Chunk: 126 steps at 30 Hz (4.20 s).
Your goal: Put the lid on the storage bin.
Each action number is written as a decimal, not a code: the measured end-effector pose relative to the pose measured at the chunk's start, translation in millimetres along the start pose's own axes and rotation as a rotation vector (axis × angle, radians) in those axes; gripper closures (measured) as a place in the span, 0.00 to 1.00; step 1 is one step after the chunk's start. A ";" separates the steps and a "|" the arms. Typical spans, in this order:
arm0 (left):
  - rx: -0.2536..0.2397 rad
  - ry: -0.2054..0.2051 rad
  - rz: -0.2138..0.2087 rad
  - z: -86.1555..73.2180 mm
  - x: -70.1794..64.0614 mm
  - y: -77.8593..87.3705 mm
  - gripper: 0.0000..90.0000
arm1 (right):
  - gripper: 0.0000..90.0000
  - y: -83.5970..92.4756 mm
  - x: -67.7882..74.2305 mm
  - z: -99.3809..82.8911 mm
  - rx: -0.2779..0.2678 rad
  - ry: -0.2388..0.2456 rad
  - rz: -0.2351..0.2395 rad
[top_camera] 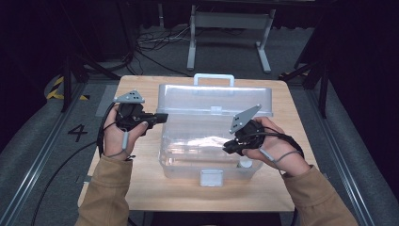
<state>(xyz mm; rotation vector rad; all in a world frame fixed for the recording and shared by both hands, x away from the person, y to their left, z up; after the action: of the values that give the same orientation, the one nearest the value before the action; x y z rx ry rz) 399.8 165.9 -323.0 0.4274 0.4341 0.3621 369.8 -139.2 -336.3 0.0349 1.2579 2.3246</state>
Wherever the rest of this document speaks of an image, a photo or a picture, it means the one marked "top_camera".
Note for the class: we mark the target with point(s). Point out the black metal stand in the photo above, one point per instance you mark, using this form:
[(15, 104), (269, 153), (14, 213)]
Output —
[(323, 84), (67, 78)]

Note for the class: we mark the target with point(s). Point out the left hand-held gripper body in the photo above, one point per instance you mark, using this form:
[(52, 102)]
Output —
[(130, 114)]

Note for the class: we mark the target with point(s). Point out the grey metal desk frame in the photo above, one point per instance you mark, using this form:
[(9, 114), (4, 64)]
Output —
[(232, 20)]

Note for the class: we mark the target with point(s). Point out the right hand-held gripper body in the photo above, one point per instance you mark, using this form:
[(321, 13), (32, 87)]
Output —
[(249, 135)]

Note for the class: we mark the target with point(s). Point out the person's right hand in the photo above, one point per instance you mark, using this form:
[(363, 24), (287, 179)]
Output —
[(282, 153)]

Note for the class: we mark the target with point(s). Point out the clear plastic storage box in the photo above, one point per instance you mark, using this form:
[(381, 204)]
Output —
[(200, 147)]

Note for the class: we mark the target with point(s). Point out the small white bottle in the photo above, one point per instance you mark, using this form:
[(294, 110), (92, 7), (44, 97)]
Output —
[(245, 163)]

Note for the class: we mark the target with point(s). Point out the person's left hand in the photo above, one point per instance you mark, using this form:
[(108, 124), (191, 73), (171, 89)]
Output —
[(114, 141)]

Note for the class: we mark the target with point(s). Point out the yellow black hazard tape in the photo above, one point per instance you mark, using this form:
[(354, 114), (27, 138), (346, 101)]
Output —
[(53, 92)]

